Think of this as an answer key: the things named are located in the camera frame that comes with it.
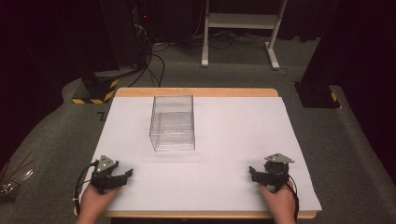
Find wooden table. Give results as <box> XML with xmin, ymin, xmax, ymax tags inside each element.
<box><xmin>73</xmin><ymin>87</ymin><xmax>318</xmax><ymax>219</ymax></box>

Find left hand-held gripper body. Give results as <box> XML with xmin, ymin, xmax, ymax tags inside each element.
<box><xmin>90</xmin><ymin>154</ymin><xmax>125</xmax><ymax>194</ymax></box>

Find white metal stand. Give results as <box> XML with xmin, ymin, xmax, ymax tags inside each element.
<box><xmin>201</xmin><ymin>0</ymin><xmax>290</xmax><ymax>71</ymax></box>

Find black floor cables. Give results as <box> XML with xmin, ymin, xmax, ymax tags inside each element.
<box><xmin>128</xmin><ymin>41</ymin><xmax>166</xmax><ymax>89</ymax></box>

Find person's left hand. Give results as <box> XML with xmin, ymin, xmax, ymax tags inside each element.
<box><xmin>76</xmin><ymin>185</ymin><xmax>122</xmax><ymax>224</ymax></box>

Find white paper sheet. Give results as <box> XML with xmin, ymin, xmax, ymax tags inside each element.
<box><xmin>79</xmin><ymin>95</ymin><xmax>323</xmax><ymax>213</ymax></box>

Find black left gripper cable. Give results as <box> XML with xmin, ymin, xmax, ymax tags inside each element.
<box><xmin>73</xmin><ymin>161</ymin><xmax>98</xmax><ymax>217</ymax></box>

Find wooden chopsticks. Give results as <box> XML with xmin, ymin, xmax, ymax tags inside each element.
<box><xmin>0</xmin><ymin>150</ymin><xmax>35</xmax><ymax>185</ymax></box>

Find clear plastic box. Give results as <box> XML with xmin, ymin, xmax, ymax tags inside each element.
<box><xmin>148</xmin><ymin>94</ymin><xmax>196</xmax><ymax>152</ymax></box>

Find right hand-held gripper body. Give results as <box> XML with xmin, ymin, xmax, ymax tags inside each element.
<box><xmin>262</xmin><ymin>152</ymin><xmax>295</xmax><ymax>191</ymax></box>

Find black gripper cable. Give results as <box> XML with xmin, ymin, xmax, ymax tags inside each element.
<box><xmin>287</xmin><ymin>175</ymin><xmax>301</xmax><ymax>222</ymax></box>
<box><xmin>73</xmin><ymin>161</ymin><xmax>98</xmax><ymax>217</ymax></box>

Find person's right hand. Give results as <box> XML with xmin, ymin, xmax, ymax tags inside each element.
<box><xmin>258</xmin><ymin>180</ymin><xmax>297</xmax><ymax>224</ymax></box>

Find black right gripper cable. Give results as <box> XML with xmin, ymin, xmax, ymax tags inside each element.
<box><xmin>287</xmin><ymin>175</ymin><xmax>301</xmax><ymax>222</ymax></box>

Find black square floor base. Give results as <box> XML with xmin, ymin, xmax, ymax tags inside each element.
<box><xmin>293</xmin><ymin>80</ymin><xmax>341</xmax><ymax>109</ymax></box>

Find metal cutlery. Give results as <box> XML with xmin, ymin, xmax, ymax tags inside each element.
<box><xmin>0</xmin><ymin>168</ymin><xmax>35</xmax><ymax>201</ymax></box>

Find black base with hazard stripes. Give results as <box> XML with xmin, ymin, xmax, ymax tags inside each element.
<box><xmin>71</xmin><ymin>72</ymin><xmax>120</xmax><ymax>105</ymax></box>

